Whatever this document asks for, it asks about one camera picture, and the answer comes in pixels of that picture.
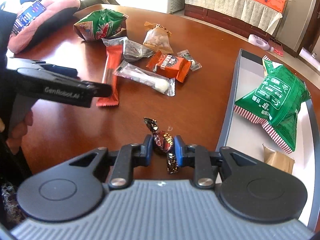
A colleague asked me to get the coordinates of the smartphone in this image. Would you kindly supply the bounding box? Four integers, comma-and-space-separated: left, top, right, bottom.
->
11, 0, 47, 34

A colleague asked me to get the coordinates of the wooden tv cabinet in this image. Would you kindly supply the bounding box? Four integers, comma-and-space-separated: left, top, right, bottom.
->
184, 0, 283, 39

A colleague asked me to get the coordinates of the dark wooden door frame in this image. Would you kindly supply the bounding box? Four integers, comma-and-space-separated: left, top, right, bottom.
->
296, 0, 320, 60

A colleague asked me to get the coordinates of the person's left hand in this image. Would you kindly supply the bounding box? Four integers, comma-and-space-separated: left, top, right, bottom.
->
0, 110, 34, 155

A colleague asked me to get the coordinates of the beige bag of round snacks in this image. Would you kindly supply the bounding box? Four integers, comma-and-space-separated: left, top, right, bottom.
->
143, 21, 174, 54

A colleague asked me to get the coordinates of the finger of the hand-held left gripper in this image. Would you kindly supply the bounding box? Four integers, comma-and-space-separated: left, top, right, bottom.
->
37, 64, 78, 78
81, 79, 113, 98

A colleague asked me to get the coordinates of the purple plastic bottle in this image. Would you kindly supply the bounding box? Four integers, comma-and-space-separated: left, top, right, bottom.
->
248, 34, 274, 53

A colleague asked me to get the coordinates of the floral patterned cloth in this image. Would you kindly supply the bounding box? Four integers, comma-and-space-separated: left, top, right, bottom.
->
0, 181, 27, 222

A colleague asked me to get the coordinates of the long orange snack bar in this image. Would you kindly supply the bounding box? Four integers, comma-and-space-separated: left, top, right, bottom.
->
96, 45, 124, 107

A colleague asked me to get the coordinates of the orange and brown snack packet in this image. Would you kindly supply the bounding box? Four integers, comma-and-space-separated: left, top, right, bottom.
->
146, 51, 192, 82

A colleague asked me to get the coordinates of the brown paper packet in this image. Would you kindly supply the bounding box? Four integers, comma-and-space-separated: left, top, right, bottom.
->
262, 144, 295, 174

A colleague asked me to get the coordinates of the white lace cabinet cover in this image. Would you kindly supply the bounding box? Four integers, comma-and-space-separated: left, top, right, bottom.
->
184, 0, 283, 33

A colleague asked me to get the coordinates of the clear packet with white candy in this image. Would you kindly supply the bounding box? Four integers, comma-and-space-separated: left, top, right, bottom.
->
113, 60, 176, 97

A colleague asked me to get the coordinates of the grey shallow box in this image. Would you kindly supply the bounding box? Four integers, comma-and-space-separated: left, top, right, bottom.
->
215, 48, 318, 230

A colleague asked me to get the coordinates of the pink floor mat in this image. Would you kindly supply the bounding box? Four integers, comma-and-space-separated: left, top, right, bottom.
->
269, 40, 285, 57

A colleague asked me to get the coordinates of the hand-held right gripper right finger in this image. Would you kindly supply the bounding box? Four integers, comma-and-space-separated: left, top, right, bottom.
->
174, 135, 258, 189

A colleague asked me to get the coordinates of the silver snack packet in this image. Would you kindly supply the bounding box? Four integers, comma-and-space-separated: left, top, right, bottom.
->
102, 37, 155, 63

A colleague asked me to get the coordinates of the white appliance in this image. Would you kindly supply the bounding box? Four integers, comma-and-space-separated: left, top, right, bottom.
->
166, 0, 185, 15

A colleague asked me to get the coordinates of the brown foil candy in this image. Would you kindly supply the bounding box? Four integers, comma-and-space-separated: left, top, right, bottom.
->
143, 117, 179, 174

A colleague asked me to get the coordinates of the green snack bag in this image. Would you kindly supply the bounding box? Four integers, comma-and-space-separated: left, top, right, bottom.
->
261, 112, 300, 154
234, 56, 312, 127
74, 9, 129, 42

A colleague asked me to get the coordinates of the small clear candy packet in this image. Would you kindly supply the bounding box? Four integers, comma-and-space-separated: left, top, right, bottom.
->
177, 49, 202, 72

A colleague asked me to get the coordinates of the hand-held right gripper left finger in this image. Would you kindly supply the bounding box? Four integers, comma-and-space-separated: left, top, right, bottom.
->
69, 134, 153, 191

